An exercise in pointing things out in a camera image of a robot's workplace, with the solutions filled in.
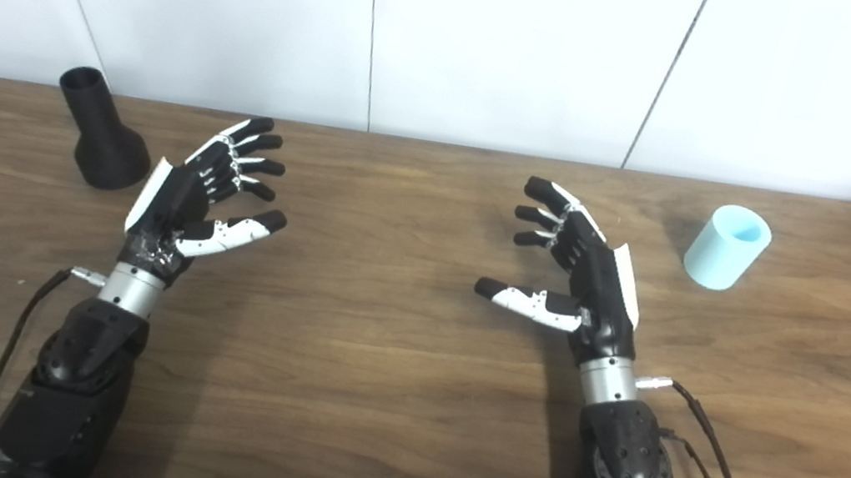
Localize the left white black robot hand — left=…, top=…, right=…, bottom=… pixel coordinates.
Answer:
left=114, top=98, right=303, bottom=304

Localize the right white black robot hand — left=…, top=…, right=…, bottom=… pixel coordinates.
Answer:
left=466, top=170, right=661, bottom=372

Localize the black funnel-shaped nozzle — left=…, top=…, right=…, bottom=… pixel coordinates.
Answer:
left=44, top=63, right=164, bottom=196

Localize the light-blue hose piece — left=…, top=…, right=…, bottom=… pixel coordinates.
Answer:
left=679, top=199, right=776, bottom=298

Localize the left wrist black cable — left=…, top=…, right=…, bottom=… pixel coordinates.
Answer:
left=0, top=255, right=109, bottom=478

